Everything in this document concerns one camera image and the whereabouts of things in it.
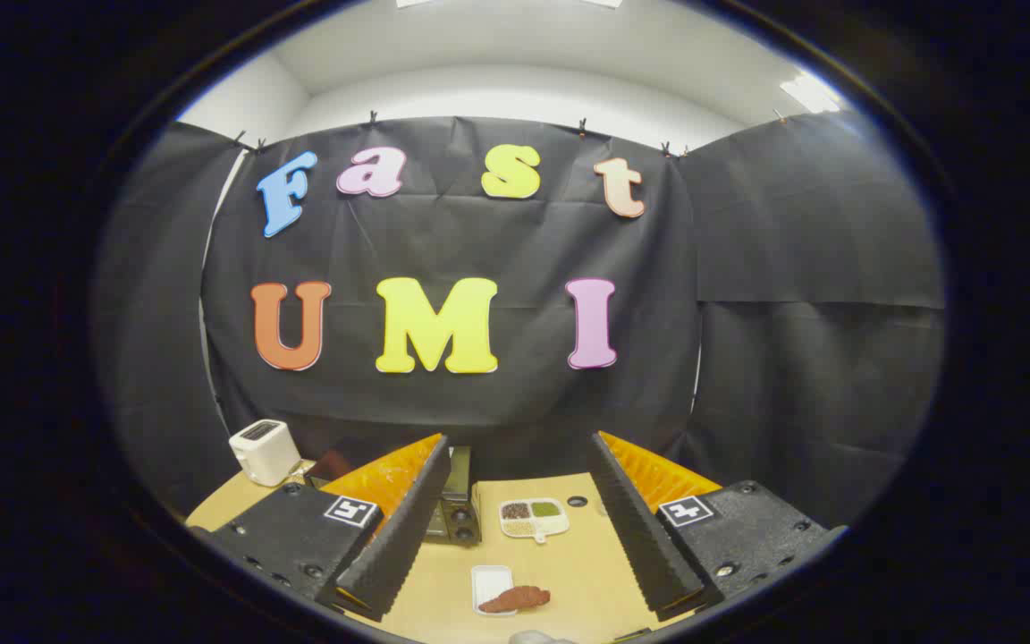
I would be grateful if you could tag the white toaster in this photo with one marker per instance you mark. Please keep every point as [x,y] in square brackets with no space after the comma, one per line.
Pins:
[265,452]

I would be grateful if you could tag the ceiling light panel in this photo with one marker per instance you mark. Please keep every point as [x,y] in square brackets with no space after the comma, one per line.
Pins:
[810,92]

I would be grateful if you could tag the brown meat piece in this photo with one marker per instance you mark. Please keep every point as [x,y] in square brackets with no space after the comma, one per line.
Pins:
[519,599]

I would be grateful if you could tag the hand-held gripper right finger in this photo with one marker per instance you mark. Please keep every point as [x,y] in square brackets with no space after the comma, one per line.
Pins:
[636,528]

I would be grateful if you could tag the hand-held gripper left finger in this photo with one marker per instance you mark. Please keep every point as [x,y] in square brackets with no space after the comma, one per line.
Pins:
[408,528]

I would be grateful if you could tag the small white rectangular tray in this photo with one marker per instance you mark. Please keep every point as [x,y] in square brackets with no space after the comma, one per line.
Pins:
[488,580]

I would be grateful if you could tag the black toaster oven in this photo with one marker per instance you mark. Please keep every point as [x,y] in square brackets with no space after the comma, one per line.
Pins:
[457,519]

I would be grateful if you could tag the white divided tray with grains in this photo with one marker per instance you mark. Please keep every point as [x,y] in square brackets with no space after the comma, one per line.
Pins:
[519,528]

